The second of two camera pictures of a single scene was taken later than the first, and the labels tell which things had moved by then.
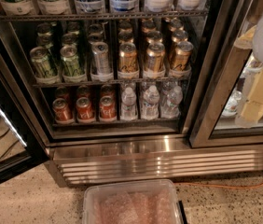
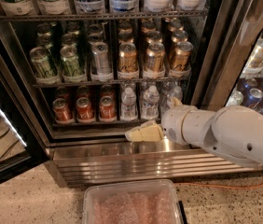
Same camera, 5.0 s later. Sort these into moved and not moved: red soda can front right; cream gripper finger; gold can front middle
Moved: cream gripper finger
Not moved: red soda can front right; gold can front middle
